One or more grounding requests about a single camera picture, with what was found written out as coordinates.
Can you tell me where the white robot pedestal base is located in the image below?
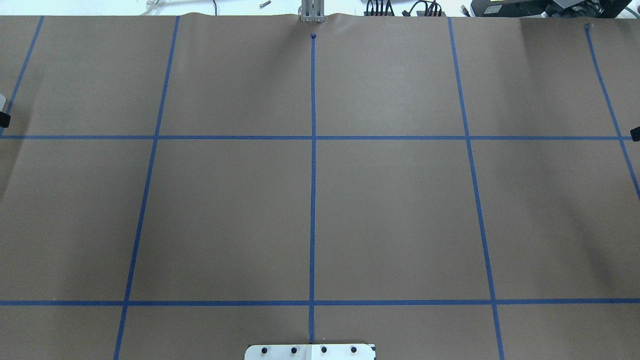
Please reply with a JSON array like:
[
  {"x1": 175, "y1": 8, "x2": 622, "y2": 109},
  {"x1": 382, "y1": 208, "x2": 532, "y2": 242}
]
[{"x1": 244, "y1": 343, "x2": 377, "y2": 360}]

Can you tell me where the aluminium frame post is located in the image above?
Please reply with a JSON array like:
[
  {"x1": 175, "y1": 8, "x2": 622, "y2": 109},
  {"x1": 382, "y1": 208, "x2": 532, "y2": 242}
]
[{"x1": 298, "y1": 0, "x2": 326, "y2": 23}]

